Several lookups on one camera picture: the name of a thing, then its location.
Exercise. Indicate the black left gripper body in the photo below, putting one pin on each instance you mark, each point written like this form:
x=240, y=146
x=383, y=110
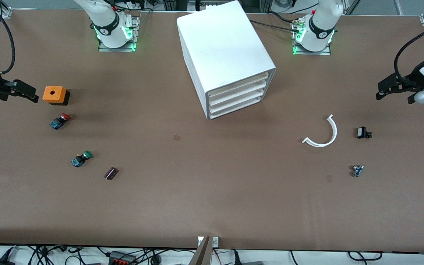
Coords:
x=411, y=80

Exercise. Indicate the white plastic drawer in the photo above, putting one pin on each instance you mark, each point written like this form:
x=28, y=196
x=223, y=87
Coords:
x=234, y=109
x=234, y=102
x=234, y=88
x=234, y=95

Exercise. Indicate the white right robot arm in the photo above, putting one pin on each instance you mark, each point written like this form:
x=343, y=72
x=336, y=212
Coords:
x=109, y=22

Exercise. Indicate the red push button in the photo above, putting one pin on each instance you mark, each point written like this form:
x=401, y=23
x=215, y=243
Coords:
x=60, y=120

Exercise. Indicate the green push button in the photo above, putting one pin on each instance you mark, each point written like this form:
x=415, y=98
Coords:
x=82, y=157

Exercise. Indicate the white drawer cabinet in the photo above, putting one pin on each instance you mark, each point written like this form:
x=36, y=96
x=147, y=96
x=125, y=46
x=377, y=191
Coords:
x=215, y=40

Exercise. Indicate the orange box with hole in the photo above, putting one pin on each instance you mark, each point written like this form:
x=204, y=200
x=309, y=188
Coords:
x=52, y=94

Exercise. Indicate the white curved plastic strip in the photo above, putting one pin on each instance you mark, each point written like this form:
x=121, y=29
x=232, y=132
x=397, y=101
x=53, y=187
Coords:
x=333, y=130

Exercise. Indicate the small blue electronic part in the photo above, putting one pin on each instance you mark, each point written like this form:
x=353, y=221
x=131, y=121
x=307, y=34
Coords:
x=357, y=170

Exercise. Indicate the dark purple small block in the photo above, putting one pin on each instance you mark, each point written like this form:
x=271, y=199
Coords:
x=111, y=173

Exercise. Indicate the black orange power strip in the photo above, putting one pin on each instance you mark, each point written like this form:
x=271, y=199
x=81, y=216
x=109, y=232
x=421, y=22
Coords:
x=122, y=258

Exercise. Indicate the black plug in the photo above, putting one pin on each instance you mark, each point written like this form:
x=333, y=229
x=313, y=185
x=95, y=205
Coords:
x=237, y=257

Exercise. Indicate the black small switch part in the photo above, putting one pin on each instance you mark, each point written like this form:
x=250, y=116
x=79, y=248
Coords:
x=362, y=132

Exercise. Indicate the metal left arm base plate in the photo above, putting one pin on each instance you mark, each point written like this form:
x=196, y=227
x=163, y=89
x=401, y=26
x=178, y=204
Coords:
x=298, y=51

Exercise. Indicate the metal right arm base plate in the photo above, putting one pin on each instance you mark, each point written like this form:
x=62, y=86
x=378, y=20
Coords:
x=135, y=36

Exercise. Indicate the white metal bracket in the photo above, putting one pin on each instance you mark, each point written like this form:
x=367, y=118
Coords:
x=215, y=241

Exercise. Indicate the brown camera post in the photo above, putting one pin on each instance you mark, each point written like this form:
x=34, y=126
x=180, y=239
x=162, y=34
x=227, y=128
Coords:
x=202, y=255

